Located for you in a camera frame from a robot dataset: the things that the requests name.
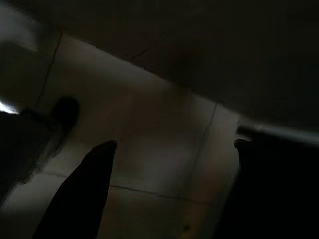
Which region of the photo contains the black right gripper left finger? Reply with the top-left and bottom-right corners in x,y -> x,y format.
32,140 -> 118,239

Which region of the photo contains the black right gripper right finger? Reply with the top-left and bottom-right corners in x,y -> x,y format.
216,139 -> 319,239

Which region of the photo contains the black appliance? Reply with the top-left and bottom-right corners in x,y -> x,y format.
239,134 -> 319,200

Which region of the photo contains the grey robot right leg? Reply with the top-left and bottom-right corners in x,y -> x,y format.
0,96 -> 81,200

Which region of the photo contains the silver handle bar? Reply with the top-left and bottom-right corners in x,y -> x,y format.
236,124 -> 319,144

